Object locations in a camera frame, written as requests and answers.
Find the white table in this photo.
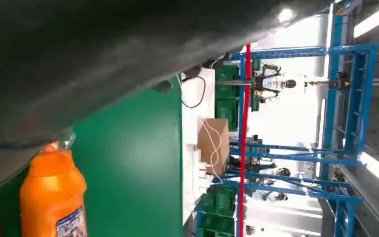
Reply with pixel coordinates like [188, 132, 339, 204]
[180, 67, 217, 226]

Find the red vertical pole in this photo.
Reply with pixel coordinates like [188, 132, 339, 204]
[237, 43, 253, 237]

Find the orange drink bottle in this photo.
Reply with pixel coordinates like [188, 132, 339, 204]
[19, 129, 88, 237]

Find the blue cart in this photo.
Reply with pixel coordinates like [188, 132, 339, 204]
[194, 196, 243, 237]

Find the background humanoid robot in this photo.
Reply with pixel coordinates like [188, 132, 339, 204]
[252, 63, 298, 104]

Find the green plastic crate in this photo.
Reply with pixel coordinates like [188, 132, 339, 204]
[214, 63, 241, 132]
[197, 184, 238, 237]

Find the black cable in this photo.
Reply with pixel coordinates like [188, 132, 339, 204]
[180, 75, 207, 109]

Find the white cable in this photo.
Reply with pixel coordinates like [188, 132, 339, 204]
[198, 118, 225, 185]

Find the brown cardboard box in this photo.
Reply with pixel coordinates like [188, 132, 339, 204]
[197, 118, 230, 177]

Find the green table mat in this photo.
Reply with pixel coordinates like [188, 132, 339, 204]
[0, 77, 184, 237]

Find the blue metal gantry frame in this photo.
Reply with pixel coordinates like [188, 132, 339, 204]
[225, 140, 365, 237]
[231, 2, 379, 157]

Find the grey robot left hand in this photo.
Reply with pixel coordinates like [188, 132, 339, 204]
[0, 0, 333, 198]

